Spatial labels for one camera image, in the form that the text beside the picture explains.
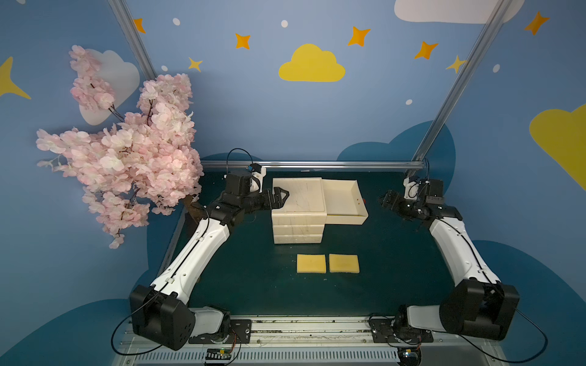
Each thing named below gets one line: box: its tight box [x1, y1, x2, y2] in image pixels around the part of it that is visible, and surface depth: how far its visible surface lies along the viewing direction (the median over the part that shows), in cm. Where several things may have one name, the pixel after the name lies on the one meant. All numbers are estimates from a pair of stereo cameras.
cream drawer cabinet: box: [271, 176, 328, 244], surface depth 86 cm
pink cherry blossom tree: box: [35, 45, 205, 250], surface depth 57 cm
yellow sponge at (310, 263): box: [296, 253, 327, 274], surface depth 91 cm
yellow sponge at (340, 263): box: [328, 253, 360, 274], surface depth 91 cm
